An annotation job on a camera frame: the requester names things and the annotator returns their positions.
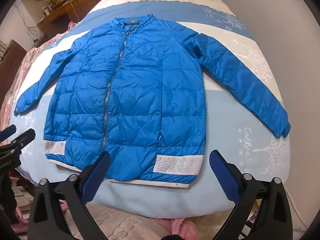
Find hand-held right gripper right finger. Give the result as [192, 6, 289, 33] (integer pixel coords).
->
[209, 150, 293, 240]

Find white cord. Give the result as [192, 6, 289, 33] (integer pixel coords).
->
[285, 187, 306, 228]

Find pink floral quilt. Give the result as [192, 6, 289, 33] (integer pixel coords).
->
[0, 21, 83, 121]

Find dark wall cables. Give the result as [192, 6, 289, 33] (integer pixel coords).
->
[14, 2, 40, 42]

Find blue and white bed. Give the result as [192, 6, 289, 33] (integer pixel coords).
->
[0, 0, 292, 218]

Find blue puffer jacket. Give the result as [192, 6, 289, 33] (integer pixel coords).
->
[14, 15, 292, 188]

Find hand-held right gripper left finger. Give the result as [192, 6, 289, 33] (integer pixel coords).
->
[27, 152, 111, 240]

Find pink fuzzy cloth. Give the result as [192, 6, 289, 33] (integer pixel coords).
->
[154, 217, 201, 240]

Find dark wooden headboard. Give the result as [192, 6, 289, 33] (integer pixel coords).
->
[0, 39, 28, 105]

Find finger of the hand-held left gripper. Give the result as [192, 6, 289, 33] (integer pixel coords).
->
[0, 124, 17, 142]
[0, 129, 36, 156]

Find beige plush cushion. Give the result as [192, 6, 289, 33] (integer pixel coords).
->
[84, 202, 175, 240]

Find beige stacked boards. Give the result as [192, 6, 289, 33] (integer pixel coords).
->
[10, 174, 36, 213]

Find wooden desk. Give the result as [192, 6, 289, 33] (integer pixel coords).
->
[37, 0, 83, 36]

